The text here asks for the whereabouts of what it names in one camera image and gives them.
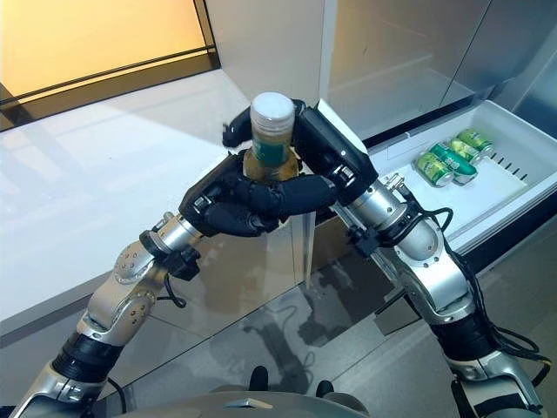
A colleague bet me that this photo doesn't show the black robot left foot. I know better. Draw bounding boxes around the black robot left foot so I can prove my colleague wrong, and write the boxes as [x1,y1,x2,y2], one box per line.
[250,365,270,393]

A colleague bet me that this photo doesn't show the white counter cabinet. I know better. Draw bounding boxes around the white counter cabinet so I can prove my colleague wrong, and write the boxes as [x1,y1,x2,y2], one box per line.
[0,69,317,345]

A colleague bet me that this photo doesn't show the orange lit window black frame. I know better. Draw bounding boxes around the orange lit window black frame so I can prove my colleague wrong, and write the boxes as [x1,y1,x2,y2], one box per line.
[0,0,225,131]

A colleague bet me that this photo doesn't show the white tall cabinet panel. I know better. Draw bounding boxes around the white tall cabinet panel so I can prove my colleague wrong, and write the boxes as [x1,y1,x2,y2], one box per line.
[204,0,339,288]

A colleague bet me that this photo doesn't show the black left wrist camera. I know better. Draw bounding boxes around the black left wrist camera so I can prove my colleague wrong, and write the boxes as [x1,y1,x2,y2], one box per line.
[167,247,201,280]

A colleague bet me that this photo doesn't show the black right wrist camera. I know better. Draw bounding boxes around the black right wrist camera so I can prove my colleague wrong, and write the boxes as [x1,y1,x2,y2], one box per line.
[346,226,379,258]

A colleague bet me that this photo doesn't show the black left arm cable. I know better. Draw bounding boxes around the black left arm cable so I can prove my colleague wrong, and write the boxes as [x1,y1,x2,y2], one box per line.
[106,274,185,398]

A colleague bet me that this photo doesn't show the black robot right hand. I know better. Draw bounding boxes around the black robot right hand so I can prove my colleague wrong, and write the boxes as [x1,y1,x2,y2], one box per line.
[220,98,379,219]

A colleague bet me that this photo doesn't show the dark green drink can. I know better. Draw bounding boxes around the dark green drink can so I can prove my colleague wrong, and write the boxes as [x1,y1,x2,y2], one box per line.
[428,142,478,184]

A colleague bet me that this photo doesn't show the steel fridge door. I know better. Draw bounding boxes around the steel fridge door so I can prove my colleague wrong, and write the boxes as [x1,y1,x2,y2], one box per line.
[328,0,480,114]
[441,0,557,105]

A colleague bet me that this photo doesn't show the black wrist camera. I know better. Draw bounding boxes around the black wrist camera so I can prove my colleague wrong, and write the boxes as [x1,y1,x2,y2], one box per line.
[346,226,379,258]
[167,247,201,280]

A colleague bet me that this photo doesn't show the white fridge drawer bin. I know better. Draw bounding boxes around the white fridge drawer bin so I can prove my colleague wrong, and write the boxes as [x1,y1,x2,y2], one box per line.
[330,99,557,256]

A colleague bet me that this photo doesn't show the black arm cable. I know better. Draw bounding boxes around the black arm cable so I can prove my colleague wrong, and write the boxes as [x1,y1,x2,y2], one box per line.
[106,274,185,398]
[404,206,550,395]

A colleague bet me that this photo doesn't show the light green drink can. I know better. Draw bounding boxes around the light green drink can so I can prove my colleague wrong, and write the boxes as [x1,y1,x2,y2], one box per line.
[450,128,495,165]
[412,152,453,188]

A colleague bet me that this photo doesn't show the yellow tea bottle white cap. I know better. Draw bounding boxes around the yellow tea bottle white cap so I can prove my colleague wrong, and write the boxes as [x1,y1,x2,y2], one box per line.
[241,91,301,184]

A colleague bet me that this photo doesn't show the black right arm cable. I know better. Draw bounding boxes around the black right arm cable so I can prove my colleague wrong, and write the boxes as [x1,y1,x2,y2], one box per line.
[404,206,550,395]

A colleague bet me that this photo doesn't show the brown flat panel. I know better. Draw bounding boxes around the brown flat panel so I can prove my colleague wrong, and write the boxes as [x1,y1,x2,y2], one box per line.
[311,217,362,273]

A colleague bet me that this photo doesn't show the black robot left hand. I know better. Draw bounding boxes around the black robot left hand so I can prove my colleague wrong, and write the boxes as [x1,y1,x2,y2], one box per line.
[178,154,282,239]

